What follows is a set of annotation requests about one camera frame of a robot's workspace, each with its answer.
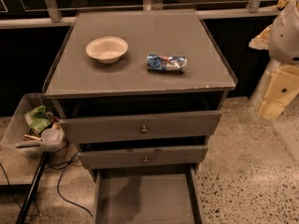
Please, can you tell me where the grey top drawer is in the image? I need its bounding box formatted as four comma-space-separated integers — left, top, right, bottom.
60, 110, 221, 144

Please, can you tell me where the white bowl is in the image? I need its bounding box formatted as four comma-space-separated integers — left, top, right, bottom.
86, 36, 128, 63

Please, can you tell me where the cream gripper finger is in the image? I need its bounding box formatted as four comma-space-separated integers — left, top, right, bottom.
258, 64, 299, 120
249, 26, 271, 50

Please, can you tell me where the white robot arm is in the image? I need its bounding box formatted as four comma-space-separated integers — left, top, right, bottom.
249, 0, 299, 119

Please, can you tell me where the clear plastic cup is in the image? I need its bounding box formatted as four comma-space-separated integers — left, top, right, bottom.
41, 129, 59, 142

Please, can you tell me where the clear plastic bin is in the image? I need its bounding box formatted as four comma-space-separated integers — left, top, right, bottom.
1, 93, 66, 157

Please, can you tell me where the white diagonal post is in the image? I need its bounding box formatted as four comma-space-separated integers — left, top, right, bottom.
249, 59, 280, 111

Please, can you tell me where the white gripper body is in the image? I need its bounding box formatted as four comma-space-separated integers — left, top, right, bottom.
269, 3, 299, 64

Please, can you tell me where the grey middle drawer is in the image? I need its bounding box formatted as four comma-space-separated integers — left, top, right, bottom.
78, 146, 207, 169

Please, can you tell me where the blue crushed redbull can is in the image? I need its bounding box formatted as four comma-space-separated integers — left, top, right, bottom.
147, 54, 187, 73

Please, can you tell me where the green snack bag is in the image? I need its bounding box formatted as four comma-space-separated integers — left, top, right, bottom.
23, 105, 51, 134

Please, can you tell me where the grey open bottom drawer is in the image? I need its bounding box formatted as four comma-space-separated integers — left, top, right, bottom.
93, 164, 206, 224

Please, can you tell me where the yellow object on rail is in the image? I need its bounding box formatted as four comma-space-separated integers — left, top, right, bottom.
277, 0, 291, 10

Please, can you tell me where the black floor cable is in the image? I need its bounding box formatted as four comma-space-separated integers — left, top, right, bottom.
43, 143, 93, 217

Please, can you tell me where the black stand leg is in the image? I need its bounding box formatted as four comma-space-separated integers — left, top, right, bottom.
16, 152, 50, 224

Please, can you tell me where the grey drawer cabinet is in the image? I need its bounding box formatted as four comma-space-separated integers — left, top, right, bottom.
41, 8, 239, 182

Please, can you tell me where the metal window rail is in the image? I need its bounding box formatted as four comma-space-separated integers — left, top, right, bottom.
0, 0, 279, 29

